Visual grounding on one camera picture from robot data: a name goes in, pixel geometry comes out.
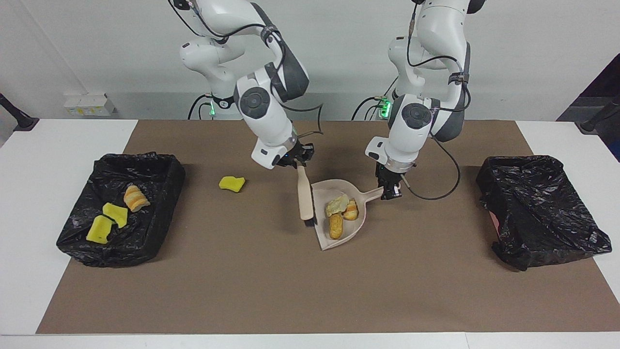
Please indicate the orange striped bread roll piece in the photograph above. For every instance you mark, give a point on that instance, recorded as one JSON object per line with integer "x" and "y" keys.
{"x": 135, "y": 198}

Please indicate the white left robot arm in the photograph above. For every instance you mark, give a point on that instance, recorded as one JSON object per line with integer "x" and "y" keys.
{"x": 407, "y": 140}

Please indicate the brown bread nugget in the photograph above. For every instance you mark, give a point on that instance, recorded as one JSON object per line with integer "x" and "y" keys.
{"x": 335, "y": 226}

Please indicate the white wall socket box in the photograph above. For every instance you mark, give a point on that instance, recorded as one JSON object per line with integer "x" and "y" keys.
{"x": 89, "y": 105}

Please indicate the dark background equipment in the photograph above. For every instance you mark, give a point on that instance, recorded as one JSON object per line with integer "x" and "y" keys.
{"x": 605, "y": 82}

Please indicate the blocky yellow sponge piece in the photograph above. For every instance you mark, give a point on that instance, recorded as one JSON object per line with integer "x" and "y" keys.
{"x": 231, "y": 183}

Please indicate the round pale bread chunk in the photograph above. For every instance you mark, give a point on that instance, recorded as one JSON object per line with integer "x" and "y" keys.
{"x": 351, "y": 210}

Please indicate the notched yellow sponge piece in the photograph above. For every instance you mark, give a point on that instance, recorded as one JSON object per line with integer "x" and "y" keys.
{"x": 99, "y": 229}

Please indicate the black camera stand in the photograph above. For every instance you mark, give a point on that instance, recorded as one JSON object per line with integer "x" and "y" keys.
{"x": 17, "y": 118}
{"x": 598, "y": 118}

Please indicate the angular pale bread chunk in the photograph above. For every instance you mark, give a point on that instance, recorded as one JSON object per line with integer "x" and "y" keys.
{"x": 336, "y": 204}

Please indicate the beige plastic dustpan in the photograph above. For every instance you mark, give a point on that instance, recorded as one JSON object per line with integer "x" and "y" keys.
{"x": 322, "y": 218}

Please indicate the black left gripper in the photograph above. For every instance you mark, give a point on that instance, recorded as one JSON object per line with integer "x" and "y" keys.
{"x": 389, "y": 174}

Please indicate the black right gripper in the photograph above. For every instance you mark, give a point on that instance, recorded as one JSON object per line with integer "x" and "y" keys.
{"x": 293, "y": 156}

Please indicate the wedge yellow sponge piece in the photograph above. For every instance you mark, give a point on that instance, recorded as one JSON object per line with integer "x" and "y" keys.
{"x": 115, "y": 214}

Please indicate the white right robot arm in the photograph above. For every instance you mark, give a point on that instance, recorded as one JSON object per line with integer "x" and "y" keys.
{"x": 271, "y": 121}

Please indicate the black-bagged pink bin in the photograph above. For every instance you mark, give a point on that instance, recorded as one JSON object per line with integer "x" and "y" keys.
{"x": 537, "y": 208}

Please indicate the beige hand brush black bristles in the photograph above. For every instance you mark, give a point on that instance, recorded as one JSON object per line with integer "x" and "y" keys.
{"x": 305, "y": 198}

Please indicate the large brown table mat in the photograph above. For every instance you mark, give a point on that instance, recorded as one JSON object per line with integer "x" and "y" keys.
{"x": 290, "y": 291}

